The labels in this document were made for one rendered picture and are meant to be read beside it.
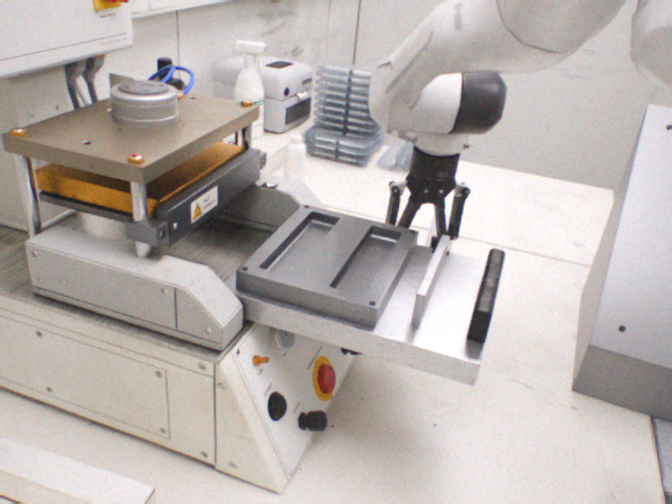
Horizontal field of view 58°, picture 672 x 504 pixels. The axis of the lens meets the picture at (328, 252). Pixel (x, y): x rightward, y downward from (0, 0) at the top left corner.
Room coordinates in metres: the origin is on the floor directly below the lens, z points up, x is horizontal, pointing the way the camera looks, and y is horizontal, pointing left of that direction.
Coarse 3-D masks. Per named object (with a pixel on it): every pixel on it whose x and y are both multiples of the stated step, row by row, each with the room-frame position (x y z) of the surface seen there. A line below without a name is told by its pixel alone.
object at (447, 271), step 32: (416, 256) 0.68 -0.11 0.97; (448, 256) 0.69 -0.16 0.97; (416, 288) 0.61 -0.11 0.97; (448, 288) 0.61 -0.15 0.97; (256, 320) 0.55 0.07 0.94; (288, 320) 0.54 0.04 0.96; (320, 320) 0.53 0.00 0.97; (384, 320) 0.53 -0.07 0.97; (416, 320) 0.53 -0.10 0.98; (448, 320) 0.55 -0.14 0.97; (384, 352) 0.50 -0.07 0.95; (416, 352) 0.49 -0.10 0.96; (448, 352) 0.49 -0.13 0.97; (480, 352) 0.49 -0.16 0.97
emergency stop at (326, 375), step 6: (324, 366) 0.64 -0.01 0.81; (330, 366) 0.65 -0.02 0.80; (318, 372) 0.63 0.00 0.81; (324, 372) 0.63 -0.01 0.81; (330, 372) 0.64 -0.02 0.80; (318, 378) 0.62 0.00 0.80; (324, 378) 0.62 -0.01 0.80; (330, 378) 0.63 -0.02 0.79; (324, 384) 0.62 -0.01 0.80; (330, 384) 0.63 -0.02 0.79; (324, 390) 0.62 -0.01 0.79; (330, 390) 0.62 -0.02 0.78
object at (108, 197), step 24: (216, 144) 0.78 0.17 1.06; (48, 168) 0.65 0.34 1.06; (72, 168) 0.66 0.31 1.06; (192, 168) 0.69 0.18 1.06; (216, 168) 0.71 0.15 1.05; (48, 192) 0.64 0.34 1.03; (72, 192) 0.63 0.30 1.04; (96, 192) 0.62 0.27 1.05; (120, 192) 0.61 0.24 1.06; (168, 192) 0.62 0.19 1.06; (120, 216) 0.61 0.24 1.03
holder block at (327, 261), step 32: (288, 224) 0.69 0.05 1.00; (320, 224) 0.73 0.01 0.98; (352, 224) 0.71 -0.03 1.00; (384, 224) 0.72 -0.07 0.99; (256, 256) 0.60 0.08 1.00; (288, 256) 0.63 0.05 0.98; (320, 256) 0.62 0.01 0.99; (352, 256) 0.63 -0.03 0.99; (384, 256) 0.66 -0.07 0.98; (256, 288) 0.56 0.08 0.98; (288, 288) 0.55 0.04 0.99; (320, 288) 0.55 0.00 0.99; (352, 288) 0.58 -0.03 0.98; (384, 288) 0.56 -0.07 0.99; (352, 320) 0.53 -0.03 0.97
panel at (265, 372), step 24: (264, 336) 0.57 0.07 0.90; (240, 360) 0.52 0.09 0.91; (264, 360) 0.53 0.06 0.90; (288, 360) 0.59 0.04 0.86; (312, 360) 0.63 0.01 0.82; (336, 360) 0.68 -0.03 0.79; (264, 384) 0.53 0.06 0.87; (288, 384) 0.57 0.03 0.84; (312, 384) 0.61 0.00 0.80; (336, 384) 0.66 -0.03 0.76; (264, 408) 0.51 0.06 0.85; (288, 408) 0.55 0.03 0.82; (312, 408) 0.59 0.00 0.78; (288, 432) 0.53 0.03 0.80; (312, 432) 0.56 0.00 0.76; (288, 456) 0.51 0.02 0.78; (288, 480) 0.49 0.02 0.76
